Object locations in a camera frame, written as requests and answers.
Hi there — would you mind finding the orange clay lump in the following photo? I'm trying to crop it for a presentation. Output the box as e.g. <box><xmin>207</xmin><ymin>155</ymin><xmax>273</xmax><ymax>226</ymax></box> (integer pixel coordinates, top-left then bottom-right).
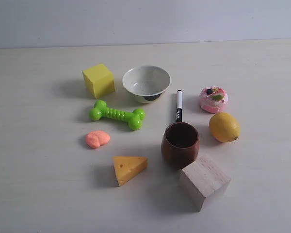
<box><xmin>86</xmin><ymin>130</ymin><xmax>111</xmax><ymax>149</ymax></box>

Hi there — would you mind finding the green bone dog toy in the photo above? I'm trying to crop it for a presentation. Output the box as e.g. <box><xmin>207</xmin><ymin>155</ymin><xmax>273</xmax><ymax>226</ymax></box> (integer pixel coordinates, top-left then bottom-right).
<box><xmin>89</xmin><ymin>100</ymin><xmax>146</xmax><ymax>131</ymax></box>

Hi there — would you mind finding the white speckled ceramic bowl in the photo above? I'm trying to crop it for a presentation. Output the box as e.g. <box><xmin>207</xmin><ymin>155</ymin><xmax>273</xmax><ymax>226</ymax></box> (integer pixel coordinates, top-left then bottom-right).
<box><xmin>122</xmin><ymin>65</ymin><xmax>172</xmax><ymax>104</ymax></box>

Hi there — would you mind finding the black and white marker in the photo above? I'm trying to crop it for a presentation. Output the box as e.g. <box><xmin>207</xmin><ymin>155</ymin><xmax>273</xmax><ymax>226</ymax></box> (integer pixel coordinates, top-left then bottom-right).
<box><xmin>176</xmin><ymin>90</ymin><xmax>183</xmax><ymax>122</ymax></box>

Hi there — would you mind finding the brown wooden cup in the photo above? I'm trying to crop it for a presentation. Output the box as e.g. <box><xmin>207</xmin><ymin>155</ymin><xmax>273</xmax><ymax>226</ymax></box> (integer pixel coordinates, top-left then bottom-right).
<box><xmin>161</xmin><ymin>122</ymin><xmax>200</xmax><ymax>170</ymax></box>

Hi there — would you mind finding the yellow cheese wedge toy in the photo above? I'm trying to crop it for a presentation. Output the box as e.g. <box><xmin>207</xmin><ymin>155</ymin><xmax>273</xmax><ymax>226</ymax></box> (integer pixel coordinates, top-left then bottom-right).
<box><xmin>113</xmin><ymin>156</ymin><xmax>148</xmax><ymax>186</ymax></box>

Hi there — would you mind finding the yellow foam cube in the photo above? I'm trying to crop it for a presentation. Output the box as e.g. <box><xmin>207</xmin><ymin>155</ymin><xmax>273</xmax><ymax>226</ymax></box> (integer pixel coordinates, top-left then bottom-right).
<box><xmin>82</xmin><ymin>64</ymin><xmax>115</xmax><ymax>99</ymax></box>

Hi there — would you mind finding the pink toy cake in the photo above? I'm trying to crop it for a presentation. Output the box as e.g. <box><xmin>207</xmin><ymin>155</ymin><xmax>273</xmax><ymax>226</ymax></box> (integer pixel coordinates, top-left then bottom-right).
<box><xmin>199</xmin><ymin>86</ymin><xmax>228</xmax><ymax>114</ymax></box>

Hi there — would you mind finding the yellow lemon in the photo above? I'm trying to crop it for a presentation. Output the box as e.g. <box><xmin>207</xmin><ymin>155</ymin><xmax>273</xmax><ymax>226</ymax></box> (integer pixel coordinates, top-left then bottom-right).
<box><xmin>209</xmin><ymin>113</ymin><xmax>241</xmax><ymax>143</ymax></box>

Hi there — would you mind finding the light wooden block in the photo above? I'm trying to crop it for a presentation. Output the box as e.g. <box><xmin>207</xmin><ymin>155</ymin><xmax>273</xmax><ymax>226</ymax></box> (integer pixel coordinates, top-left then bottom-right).
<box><xmin>179</xmin><ymin>155</ymin><xmax>231</xmax><ymax>212</ymax></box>

